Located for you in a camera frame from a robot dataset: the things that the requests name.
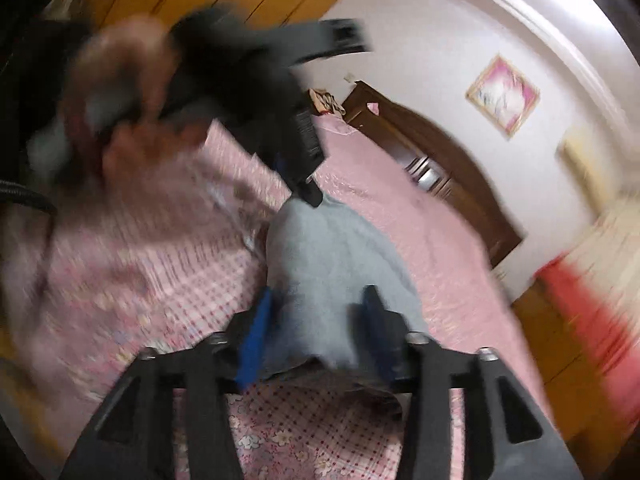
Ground grey pants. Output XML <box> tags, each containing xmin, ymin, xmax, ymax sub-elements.
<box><xmin>262</xmin><ymin>196</ymin><xmax>427</xmax><ymax>380</ymax></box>

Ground person's left hand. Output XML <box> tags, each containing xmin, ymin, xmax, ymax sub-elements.
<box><xmin>60</xmin><ymin>15</ymin><xmax>209</xmax><ymax>188</ymax></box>

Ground small pink item on headboard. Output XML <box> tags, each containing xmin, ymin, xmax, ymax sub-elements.
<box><xmin>367</xmin><ymin>102</ymin><xmax>380</xmax><ymax>116</ymax></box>

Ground wooden drawer cabinet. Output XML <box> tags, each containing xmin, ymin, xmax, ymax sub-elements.
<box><xmin>512</xmin><ymin>281</ymin><xmax>627</xmax><ymax>479</ymax></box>

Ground dark wooden headboard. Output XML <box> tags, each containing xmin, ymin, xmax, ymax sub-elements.
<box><xmin>343</xmin><ymin>80</ymin><xmax>523</xmax><ymax>266</ymax></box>

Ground pink floral bed cover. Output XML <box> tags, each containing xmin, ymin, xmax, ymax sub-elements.
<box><xmin>1</xmin><ymin>126</ymin><xmax>546</xmax><ymax>479</ymax></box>

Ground floral red bottomed curtain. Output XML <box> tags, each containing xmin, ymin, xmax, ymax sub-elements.
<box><xmin>536</xmin><ymin>196</ymin><xmax>640</xmax><ymax>419</ymax></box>

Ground gold framed picture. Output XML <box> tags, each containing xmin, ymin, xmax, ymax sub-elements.
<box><xmin>465</xmin><ymin>55</ymin><xmax>540</xmax><ymax>138</ymax></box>

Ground black cable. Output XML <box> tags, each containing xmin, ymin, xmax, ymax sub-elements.
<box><xmin>0</xmin><ymin>179</ymin><xmax>59</xmax><ymax>216</ymax></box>

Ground wall air conditioner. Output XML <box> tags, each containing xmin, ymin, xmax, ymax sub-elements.
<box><xmin>555</xmin><ymin>126</ymin><xmax>637</xmax><ymax>216</ymax></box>

